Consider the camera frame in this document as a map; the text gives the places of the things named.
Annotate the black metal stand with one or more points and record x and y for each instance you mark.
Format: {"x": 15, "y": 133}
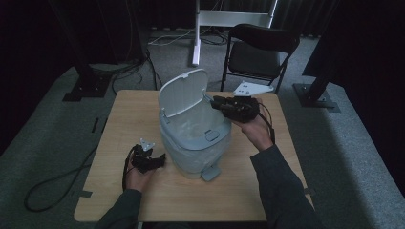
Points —
{"x": 87, "y": 82}
{"x": 315, "y": 95}

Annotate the person's right hand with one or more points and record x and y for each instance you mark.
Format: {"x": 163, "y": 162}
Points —
{"x": 256, "y": 132}

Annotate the white metal stand frame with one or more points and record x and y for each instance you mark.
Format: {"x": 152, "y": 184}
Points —
{"x": 223, "y": 19}

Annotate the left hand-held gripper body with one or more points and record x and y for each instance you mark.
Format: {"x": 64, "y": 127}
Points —
{"x": 143, "y": 157}

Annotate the grey trash bin with lid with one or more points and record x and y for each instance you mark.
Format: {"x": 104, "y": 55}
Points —
{"x": 191, "y": 149}

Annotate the person's left hand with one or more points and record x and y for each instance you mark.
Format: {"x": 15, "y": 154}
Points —
{"x": 137, "y": 179}

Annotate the black folding chair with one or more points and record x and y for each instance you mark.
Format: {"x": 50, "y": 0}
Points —
{"x": 258, "y": 57}

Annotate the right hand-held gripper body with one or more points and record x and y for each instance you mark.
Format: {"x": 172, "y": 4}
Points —
{"x": 243, "y": 108}

